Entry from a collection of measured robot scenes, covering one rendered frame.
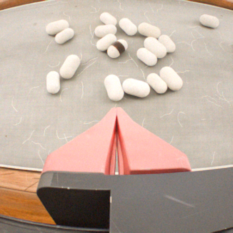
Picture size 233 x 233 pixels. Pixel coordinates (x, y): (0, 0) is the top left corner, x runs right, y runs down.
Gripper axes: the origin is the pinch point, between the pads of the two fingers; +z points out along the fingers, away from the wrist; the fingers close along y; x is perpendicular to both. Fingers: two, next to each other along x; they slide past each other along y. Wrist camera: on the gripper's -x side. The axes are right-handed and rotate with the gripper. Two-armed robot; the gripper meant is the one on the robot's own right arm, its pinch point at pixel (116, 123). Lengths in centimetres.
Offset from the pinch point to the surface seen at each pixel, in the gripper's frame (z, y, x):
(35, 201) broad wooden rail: 0.2, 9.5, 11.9
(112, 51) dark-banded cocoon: 15.6, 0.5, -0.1
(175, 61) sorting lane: 16.4, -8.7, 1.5
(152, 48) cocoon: 16.1, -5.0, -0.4
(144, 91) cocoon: 11.0, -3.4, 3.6
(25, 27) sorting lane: 22.6, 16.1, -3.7
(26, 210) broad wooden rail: -0.8, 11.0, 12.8
